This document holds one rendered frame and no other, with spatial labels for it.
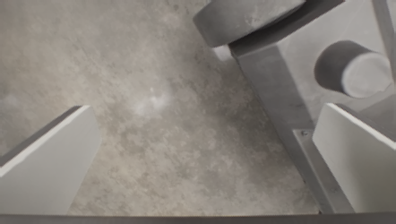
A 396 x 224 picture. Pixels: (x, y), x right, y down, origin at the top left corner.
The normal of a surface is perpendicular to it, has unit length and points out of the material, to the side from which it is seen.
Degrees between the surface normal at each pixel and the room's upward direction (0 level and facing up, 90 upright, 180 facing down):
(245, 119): 0
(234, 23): 37
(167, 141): 0
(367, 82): 0
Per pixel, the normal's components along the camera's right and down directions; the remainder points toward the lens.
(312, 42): -0.04, 0.42
